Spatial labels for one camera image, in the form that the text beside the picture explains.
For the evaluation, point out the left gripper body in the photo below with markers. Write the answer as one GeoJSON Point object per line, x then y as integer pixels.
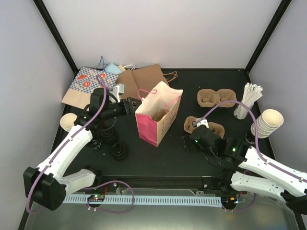
{"type": "Point", "coordinates": [123, 110]}

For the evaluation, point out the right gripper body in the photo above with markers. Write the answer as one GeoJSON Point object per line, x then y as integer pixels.
{"type": "Point", "coordinates": [185, 138]}

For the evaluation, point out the pink cakes paper bag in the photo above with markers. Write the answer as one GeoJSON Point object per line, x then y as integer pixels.
{"type": "Point", "coordinates": [160, 97]}

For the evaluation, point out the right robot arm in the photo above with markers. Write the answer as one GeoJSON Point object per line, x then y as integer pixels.
{"type": "Point", "coordinates": [247, 170]}

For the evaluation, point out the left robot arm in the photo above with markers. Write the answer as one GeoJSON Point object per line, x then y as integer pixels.
{"type": "Point", "coordinates": [46, 184]}

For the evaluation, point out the brown kraft paper bag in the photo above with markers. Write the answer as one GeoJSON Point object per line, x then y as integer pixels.
{"type": "Point", "coordinates": [145, 78]}

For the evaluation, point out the middle black lid stack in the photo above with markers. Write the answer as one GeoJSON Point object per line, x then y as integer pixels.
{"type": "Point", "coordinates": [108, 136]}

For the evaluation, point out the black lid stack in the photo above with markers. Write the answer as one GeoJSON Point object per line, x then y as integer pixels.
{"type": "Point", "coordinates": [119, 151]}
{"type": "Point", "coordinates": [108, 136]}

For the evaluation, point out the cream paper bag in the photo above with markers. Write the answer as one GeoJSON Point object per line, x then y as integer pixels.
{"type": "Point", "coordinates": [130, 67]}

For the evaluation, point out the light blue paper bag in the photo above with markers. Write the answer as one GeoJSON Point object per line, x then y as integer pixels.
{"type": "Point", "coordinates": [110, 68]}

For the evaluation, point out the front black lid stack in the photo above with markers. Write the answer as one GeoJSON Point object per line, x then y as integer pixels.
{"type": "Point", "coordinates": [119, 151]}

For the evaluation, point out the blue checkered paper bag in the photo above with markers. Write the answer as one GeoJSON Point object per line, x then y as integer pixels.
{"type": "Point", "coordinates": [79, 92]}

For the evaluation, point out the left paper cup stack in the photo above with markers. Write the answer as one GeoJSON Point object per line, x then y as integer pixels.
{"type": "Point", "coordinates": [67, 121]}

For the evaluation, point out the paper cup stack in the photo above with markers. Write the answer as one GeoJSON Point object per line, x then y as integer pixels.
{"type": "Point", "coordinates": [269, 121]}
{"type": "Point", "coordinates": [67, 121]}

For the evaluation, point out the right paper cup stack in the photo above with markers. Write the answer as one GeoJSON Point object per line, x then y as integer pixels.
{"type": "Point", "coordinates": [269, 121]}

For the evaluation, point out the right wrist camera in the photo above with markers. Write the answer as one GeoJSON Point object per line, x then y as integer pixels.
{"type": "Point", "coordinates": [199, 121]}

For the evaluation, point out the light blue cable duct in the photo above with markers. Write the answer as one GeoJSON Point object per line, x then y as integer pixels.
{"type": "Point", "coordinates": [199, 201]}

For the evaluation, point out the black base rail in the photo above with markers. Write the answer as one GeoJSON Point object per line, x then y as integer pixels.
{"type": "Point", "coordinates": [170, 182]}

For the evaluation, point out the left black frame post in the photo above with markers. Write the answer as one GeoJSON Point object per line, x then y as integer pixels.
{"type": "Point", "coordinates": [56, 34]}

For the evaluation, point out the black frame post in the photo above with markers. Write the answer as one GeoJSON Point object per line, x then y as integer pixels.
{"type": "Point", "coordinates": [56, 34]}
{"type": "Point", "coordinates": [284, 4]}

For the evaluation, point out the right black frame post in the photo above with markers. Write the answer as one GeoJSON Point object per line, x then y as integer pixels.
{"type": "Point", "coordinates": [284, 4]}

